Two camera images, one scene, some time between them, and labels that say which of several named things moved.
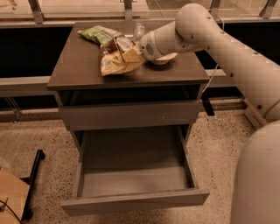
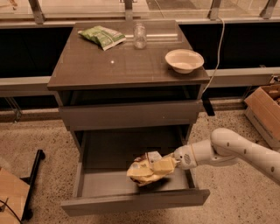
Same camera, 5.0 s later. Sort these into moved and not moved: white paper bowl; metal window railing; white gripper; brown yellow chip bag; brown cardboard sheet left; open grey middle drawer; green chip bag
Moved: white gripper; white paper bowl; brown yellow chip bag
Not moved: green chip bag; open grey middle drawer; brown cardboard sheet left; metal window railing
